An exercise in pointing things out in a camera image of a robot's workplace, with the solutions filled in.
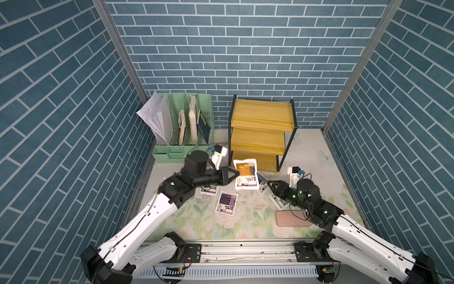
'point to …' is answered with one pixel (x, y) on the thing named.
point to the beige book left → (182, 123)
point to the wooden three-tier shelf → (260, 129)
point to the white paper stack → (156, 113)
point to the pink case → (292, 218)
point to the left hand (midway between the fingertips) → (244, 177)
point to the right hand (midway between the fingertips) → (270, 185)
